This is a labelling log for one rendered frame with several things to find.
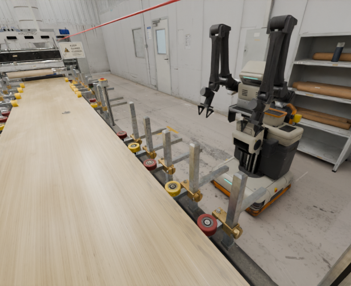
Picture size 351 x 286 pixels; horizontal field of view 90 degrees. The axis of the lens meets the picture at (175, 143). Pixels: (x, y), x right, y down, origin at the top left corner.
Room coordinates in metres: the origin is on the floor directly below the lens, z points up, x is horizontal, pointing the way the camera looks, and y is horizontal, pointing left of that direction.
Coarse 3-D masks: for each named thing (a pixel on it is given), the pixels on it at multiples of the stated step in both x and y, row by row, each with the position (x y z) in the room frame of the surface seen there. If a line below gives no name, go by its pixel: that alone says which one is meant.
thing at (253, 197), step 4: (260, 188) 0.67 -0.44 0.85; (264, 188) 0.66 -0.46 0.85; (256, 192) 0.64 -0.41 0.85; (260, 192) 0.64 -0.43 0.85; (264, 192) 0.65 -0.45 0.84; (248, 196) 0.62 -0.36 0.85; (252, 196) 0.61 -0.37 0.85; (256, 196) 0.61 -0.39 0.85; (260, 196) 0.63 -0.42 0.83; (244, 200) 0.59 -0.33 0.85; (248, 200) 0.59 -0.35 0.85; (252, 200) 0.59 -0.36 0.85; (256, 200) 0.61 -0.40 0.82; (244, 204) 0.57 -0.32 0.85; (248, 204) 0.57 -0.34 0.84; (244, 208) 0.56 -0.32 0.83; (240, 212) 0.54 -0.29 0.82; (216, 220) 0.49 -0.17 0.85; (220, 224) 0.47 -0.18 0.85; (220, 228) 0.47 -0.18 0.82; (208, 236) 0.43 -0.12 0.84
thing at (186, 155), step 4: (200, 148) 1.07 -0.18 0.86; (188, 152) 1.03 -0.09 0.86; (180, 156) 0.99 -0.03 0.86; (184, 156) 0.98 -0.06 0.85; (188, 156) 1.00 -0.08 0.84; (172, 160) 0.94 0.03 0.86; (176, 160) 0.95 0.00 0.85; (180, 160) 0.97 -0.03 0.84; (160, 164) 0.91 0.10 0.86; (156, 168) 0.87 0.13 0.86; (160, 168) 0.88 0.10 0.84; (152, 172) 0.85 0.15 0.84; (156, 172) 0.86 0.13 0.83
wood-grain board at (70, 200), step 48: (48, 96) 2.60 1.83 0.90; (0, 144) 1.19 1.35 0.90; (48, 144) 1.15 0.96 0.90; (96, 144) 1.12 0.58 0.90; (0, 192) 0.67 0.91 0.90; (48, 192) 0.65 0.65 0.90; (96, 192) 0.64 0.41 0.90; (144, 192) 0.62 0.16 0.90; (0, 240) 0.41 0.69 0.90; (48, 240) 0.40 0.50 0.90; (96, 240) 0.39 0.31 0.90; (144, 240) 0.38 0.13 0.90; (192, 240) 0.37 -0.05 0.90
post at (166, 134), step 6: (162, 132) 0.88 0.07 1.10; (168, 132) 0.87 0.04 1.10; (162, 138) 0.89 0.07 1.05; (168, 138) 0.87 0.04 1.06; (168, 144) 0.87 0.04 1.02; (168, 150) 0.87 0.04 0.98; (168, 156) 0.87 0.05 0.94; (168, 162) 0.87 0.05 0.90; (168, 174) 0.86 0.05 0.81; (168, 180) 0.86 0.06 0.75
